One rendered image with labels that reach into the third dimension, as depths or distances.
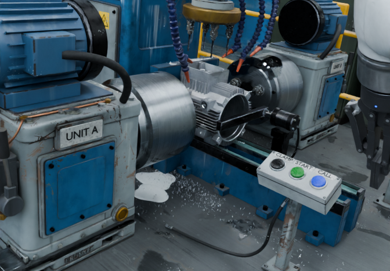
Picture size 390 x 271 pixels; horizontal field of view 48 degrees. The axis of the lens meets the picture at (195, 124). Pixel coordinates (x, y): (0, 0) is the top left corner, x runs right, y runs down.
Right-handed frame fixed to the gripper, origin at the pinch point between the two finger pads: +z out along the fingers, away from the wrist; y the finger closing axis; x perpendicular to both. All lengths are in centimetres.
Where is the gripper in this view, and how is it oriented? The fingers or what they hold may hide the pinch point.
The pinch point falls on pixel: (378, 170)
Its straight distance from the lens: 85.8
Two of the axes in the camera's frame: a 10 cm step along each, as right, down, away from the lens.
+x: -6.4, 5.9, -4.9
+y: -7.4, -3.2, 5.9
